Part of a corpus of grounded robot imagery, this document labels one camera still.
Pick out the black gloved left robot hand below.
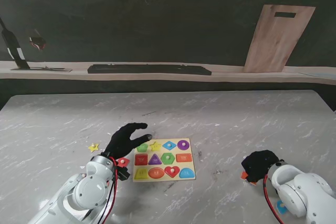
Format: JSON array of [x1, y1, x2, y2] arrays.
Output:
[[103, 122, 153, 162]]

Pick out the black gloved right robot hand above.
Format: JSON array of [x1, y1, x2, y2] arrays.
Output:
[[240, 150, 280, 184]]

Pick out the orange rectangle puzzle piece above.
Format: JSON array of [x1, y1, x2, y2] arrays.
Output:
[[240, 170, 260, 186]]

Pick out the blue diamond puzzle piece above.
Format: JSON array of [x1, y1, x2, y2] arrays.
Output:
[[162, 140, 177, 151]]

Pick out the green hexagon puzzle piece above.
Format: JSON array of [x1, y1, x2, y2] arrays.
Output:
[[160, 152, 176, 165]]

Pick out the blue semicircle puzzle piece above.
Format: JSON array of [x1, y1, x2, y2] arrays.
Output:
[[276, 199, 288, 215]]

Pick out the yellow wooden shape puzzle board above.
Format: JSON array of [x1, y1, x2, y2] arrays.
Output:
[[132, 137, 197, 183]]

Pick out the red heart puzzle piece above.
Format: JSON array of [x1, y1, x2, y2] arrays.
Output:
[[164, 165, 181, 178]]

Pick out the red square puzzle piece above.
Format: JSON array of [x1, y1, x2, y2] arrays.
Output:
[[117, 157, 131, 168]]

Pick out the wooden cutting board with slot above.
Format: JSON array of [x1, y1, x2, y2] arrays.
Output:
[[241, 4, 317, 73]]

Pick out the light wooden shelf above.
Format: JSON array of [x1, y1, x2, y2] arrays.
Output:
[[0, 60, 336, 86]]

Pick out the flat tray under bottle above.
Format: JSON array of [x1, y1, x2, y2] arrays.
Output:
[[10, 66, 73, 73]]

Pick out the red wine glass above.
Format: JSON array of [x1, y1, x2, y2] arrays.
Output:
[[28, 28, 47, 51]]

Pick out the dark wine bottle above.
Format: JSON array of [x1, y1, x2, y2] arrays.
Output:
[[0, 16, 31, 70]]

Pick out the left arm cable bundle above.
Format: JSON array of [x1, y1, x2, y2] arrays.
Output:
[[97, 156, 119, 224]]

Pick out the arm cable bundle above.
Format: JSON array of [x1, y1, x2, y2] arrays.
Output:
[[262, 173, 285, 224], [97, 156, 119, 224]]

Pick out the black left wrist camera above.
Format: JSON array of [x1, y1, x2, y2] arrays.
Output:
[[118, 166, 131, 181]]

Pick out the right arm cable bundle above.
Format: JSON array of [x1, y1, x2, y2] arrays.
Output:
[[262, 173, 285, 224]]

